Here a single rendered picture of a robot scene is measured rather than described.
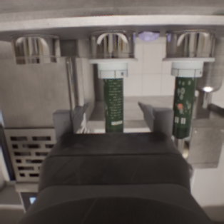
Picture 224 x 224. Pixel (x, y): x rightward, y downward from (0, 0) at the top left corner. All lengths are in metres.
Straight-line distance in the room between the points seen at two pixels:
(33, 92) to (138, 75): 1.48
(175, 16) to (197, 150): 0.32
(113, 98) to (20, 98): 0.20
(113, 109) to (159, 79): 1.58
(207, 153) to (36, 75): 0.42
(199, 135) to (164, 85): 1.43
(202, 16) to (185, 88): 0.10
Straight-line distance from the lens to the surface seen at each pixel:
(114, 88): 0.24
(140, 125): 0.37
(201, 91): 0.45
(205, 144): 0.44
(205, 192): 2.76
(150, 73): 1.78
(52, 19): 0.20
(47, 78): 0.33
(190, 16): 0.20
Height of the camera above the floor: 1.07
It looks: 17 degrees up
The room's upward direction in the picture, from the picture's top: 178 degrees clockwise
